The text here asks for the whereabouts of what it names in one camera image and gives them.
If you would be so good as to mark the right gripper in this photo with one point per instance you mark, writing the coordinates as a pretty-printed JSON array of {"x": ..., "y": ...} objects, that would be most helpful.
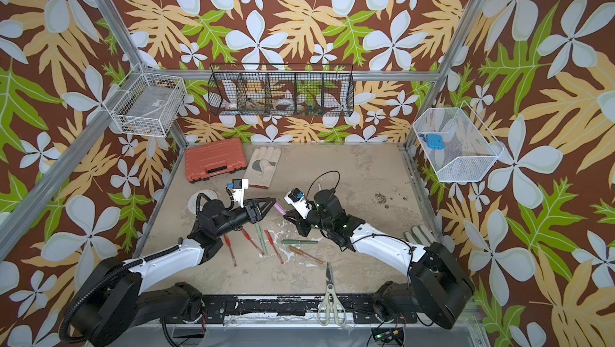
[{"x": 300, "y": 224}]

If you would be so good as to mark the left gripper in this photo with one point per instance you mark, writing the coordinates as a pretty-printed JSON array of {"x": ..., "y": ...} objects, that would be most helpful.
[{"x": 250, "y": 204}]

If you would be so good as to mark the pink pen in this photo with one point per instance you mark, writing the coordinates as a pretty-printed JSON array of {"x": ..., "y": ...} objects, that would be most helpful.
[{"x": 280, "y": 209}]

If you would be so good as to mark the light green pen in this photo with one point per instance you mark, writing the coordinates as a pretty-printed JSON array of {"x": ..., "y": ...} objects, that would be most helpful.
[{"x": 260, "y": 234}]

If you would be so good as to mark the red pen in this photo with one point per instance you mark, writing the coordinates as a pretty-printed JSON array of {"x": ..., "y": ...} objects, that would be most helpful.
[
  {"x": 272, "y": 243},
  {"x": 229, "y": 245},
  {"x": 248, "y": 237}
]

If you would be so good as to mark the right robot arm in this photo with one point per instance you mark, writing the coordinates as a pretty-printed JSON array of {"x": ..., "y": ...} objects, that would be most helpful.
[{"x": 436, "y": 286}]

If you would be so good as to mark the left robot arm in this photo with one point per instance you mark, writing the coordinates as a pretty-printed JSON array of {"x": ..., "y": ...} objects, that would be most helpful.
[{"x": 119, "y": 295}]

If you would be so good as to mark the brown orange pen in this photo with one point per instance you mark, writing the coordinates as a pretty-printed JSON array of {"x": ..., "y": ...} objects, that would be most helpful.
[{"x": 304, "y": 254}]

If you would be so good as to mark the beige work glove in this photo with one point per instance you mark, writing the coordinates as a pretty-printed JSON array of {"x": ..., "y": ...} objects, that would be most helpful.
[{"x": 262, "y": 165}]

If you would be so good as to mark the red plastic tool case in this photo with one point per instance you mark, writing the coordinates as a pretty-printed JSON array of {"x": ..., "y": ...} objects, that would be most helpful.
[{"x": 213, "y": 159}]

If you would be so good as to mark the grey striped work glove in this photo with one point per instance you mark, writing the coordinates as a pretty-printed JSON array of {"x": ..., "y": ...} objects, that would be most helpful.
[{"x": 420, "y": 235}]

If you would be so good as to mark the blue object in basket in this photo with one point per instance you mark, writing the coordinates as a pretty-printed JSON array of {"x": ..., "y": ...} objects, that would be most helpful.
[{"x": 434, "y": 141}]

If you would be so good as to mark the white mesh basket right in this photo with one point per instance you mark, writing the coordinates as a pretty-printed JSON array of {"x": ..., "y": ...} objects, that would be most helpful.
[{"x": 471, "y": 148}]

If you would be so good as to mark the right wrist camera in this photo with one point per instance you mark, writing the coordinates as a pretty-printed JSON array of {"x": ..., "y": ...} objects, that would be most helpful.
[{"x": 299, "y": 202}]

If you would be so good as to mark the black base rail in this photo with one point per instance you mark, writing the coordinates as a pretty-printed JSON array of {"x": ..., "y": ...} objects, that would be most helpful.
[{"x": 360, "y": 308}]

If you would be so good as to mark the white-handled scissors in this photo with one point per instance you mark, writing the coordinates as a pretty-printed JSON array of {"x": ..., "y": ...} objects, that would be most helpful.
[{"x": 330, "y": 308}]

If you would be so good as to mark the black wire basket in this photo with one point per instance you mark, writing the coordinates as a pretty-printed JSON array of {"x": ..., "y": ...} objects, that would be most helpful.
[{"x": 281, "y": 89}]

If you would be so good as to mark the white wire basket left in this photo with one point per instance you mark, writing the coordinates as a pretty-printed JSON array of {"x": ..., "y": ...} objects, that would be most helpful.
[{"x": 145, "y": 102}]

